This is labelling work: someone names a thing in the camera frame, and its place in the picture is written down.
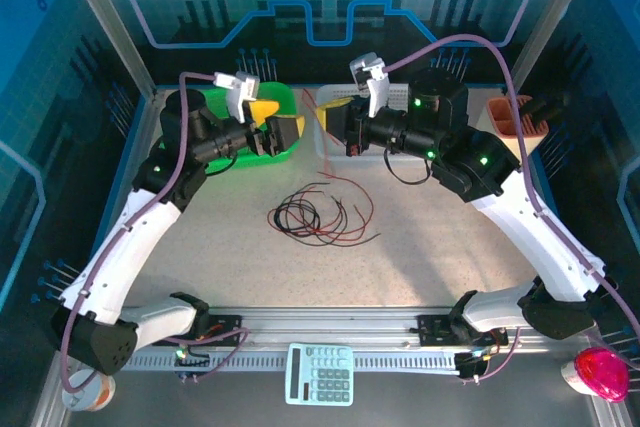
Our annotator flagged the thin black wire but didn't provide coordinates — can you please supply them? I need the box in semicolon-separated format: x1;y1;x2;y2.
287;181;381;248
276;185;322;236

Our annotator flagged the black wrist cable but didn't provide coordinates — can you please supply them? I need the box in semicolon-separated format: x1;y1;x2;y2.
205;152;240;178
383;146;432;187

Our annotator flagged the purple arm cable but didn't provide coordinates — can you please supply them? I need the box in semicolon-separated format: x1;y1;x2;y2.
382;34;640;383
59;71;250;394

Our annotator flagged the slotted grey cable duct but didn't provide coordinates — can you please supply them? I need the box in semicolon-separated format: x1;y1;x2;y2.
119;350;464;376

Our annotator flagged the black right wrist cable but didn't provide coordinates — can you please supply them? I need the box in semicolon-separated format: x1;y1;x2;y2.
383;146;432;187

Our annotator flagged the beige utensil holder terracotta rim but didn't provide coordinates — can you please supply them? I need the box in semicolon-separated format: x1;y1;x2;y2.
477;95;550;158

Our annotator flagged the green plastic basket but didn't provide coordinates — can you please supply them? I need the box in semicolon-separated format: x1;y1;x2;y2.
158;80;302;169

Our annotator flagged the pale green calculator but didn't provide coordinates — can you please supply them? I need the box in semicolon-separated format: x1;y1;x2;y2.
284;341;355;407

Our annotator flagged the black utensil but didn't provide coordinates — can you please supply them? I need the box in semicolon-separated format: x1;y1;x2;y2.
517;91;571;126

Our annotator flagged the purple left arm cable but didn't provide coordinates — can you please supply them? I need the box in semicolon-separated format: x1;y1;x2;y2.
59;71;250;394

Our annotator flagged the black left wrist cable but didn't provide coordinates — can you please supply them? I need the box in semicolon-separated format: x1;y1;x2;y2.
205;152;240;178

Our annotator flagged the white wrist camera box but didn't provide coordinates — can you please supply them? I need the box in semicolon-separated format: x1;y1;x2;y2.
213;70;261;124
348;51;391;121

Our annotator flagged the aluminium extrusion rail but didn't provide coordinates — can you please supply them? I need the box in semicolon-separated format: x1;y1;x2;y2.
62;305;609;351

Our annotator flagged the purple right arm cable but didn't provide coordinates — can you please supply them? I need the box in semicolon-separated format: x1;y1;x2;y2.
382;34;640;383

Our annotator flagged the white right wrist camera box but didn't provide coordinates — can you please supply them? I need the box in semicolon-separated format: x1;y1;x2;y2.
348;51;391;121

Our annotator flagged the white plastic basket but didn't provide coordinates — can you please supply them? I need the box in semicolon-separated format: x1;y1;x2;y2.
313;84;449;164

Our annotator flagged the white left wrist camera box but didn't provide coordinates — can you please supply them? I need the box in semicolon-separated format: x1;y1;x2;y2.
213;70;261;124

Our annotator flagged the aluminium frame post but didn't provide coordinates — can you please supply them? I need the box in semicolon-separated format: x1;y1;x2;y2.
53;0;164;101
502;0;604;96

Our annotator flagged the small circuit board with LEDs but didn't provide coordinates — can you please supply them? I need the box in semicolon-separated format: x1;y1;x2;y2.
172;344;212;384
453;349;494;384

